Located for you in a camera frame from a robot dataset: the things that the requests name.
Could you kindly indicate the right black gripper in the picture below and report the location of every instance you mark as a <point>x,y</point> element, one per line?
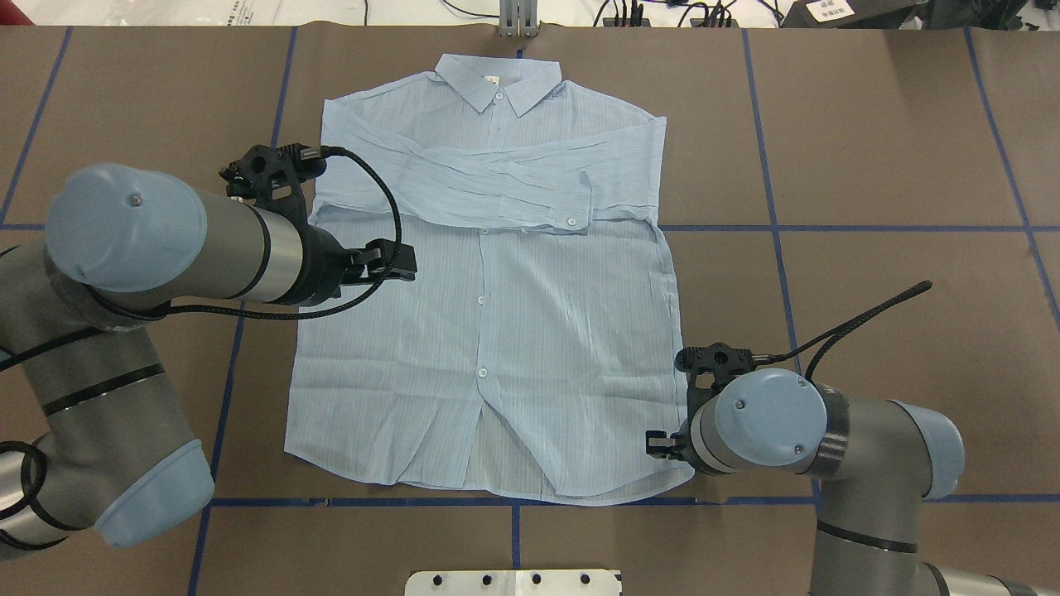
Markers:
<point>660,444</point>

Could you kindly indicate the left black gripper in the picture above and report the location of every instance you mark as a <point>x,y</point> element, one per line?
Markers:
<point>324,266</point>

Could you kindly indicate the light blue button-up shirt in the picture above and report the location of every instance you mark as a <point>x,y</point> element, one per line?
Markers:
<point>534,350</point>

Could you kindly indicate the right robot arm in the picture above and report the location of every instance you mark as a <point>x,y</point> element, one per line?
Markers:
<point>876,462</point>

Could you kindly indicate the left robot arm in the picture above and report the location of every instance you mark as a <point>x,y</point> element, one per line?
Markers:
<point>121,244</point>

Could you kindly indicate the black labelled box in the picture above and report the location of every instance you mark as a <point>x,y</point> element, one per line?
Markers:
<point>868,15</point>

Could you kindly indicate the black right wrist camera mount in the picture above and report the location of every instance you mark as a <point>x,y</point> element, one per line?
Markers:
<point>714,367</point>

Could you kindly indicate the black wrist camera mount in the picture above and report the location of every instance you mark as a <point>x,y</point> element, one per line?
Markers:
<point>714,367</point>
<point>271,178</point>

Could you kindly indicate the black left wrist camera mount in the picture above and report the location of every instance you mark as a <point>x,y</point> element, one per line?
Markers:
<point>271,178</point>

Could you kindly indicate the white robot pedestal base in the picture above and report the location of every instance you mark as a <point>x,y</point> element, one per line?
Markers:
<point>516,582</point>

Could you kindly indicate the aluminium frame post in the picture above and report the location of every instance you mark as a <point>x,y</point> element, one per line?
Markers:
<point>518,19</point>

